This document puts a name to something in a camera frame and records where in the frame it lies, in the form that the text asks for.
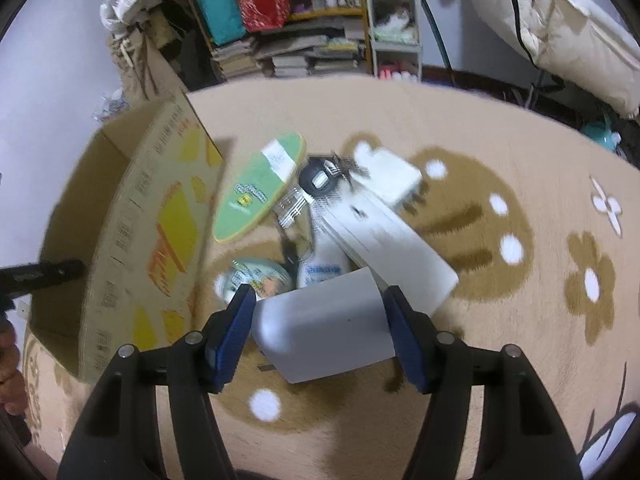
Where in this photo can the large white power adapter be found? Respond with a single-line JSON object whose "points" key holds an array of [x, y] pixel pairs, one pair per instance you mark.
{"points": [[325, 325]]}

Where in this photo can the flat brown cardboard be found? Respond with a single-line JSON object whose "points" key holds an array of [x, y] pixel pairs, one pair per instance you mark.
{"points": [[150, 65]]}

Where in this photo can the cardboard box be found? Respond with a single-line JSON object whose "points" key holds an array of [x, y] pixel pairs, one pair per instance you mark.
{"points": [[165, 210]]}

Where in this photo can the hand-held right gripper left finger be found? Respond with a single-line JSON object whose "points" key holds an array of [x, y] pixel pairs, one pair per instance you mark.
{"points": [[231, 337]]}

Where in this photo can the teal plastic object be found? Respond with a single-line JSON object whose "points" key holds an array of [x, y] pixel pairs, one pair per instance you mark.
{"points": [[600, 132]]}

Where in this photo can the black car key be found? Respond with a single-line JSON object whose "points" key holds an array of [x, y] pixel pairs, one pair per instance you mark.
{"points": [[317, 177]]}

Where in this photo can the clear plastic bag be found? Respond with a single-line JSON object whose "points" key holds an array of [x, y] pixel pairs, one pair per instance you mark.
{"points": [[107, 107]]}

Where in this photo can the white plastic cart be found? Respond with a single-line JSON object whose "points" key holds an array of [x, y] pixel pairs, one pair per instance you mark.
{"points": [[395, 52]]}

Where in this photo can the red patterned bag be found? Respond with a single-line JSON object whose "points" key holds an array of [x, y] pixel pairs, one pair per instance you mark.
{"points": [[262, 0]]}

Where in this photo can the square white power adapter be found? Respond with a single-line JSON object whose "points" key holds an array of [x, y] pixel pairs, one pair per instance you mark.
{"points": [[392, 175]]}

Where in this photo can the wooden bookshelf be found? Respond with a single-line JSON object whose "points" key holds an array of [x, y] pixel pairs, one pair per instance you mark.
{"points": [[325, 11]]}

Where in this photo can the white duvet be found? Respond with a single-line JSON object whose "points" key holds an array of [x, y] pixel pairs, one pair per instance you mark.
{"points": [[565, 25]]}

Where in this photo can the stack of books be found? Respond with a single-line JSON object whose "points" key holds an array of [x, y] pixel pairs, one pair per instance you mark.
{"points": [[290, 55]]}

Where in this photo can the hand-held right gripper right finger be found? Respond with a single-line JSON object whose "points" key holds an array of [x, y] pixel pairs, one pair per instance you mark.
{"points": [[409, 342]]}

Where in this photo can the beige brown patterned blanket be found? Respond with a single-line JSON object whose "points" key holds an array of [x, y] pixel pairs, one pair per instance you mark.
{"points": [[500, 135]]}

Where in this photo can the teal plastic container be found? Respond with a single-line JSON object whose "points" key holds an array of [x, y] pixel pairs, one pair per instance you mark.
{"points": [[220, 10]]}

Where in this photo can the green oval board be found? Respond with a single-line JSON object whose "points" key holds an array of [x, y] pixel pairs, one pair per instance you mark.
{"points": [[250, 195]]}

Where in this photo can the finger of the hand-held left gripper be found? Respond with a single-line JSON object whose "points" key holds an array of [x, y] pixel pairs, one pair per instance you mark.
{"points": [[40, 276]]}

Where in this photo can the person's left hand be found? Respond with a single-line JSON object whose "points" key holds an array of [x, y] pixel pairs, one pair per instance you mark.
{"points": [[10, 370]]}

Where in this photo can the white power bank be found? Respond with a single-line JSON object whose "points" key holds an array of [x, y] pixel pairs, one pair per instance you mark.
{"points": [[322, 260]]}

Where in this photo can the bunch of metal keys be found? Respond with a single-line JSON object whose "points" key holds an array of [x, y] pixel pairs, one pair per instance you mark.
{"points": [[350, 167]]}

